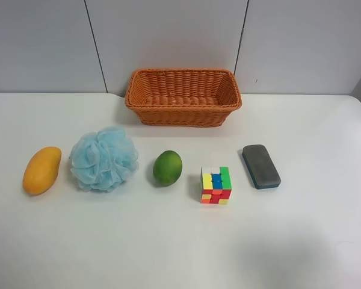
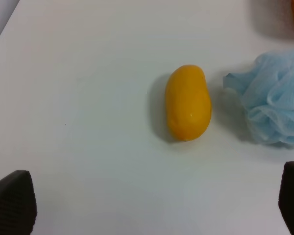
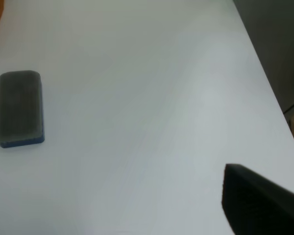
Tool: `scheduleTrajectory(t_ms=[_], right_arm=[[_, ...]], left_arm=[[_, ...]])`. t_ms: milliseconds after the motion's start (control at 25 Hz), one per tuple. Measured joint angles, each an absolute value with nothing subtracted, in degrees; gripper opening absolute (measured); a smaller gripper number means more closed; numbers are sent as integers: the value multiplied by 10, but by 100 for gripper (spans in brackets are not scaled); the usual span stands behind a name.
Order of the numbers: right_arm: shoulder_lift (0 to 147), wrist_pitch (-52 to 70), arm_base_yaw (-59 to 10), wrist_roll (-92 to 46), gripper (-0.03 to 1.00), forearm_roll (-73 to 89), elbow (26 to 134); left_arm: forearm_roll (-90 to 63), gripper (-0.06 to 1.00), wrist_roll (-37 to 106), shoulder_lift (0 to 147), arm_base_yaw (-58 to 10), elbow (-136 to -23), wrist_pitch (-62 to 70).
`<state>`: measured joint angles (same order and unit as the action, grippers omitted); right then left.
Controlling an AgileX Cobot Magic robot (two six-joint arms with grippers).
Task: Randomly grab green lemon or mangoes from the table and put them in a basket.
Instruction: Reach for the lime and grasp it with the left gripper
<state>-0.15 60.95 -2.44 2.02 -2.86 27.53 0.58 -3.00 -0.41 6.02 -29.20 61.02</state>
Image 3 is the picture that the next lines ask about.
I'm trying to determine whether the grey blue whiteboard eraser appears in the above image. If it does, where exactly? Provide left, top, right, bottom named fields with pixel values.
left=0, top=70, right=45, bottom=148

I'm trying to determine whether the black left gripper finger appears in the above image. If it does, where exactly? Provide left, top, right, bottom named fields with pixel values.
left=221, top=164, right=294, bottom=235

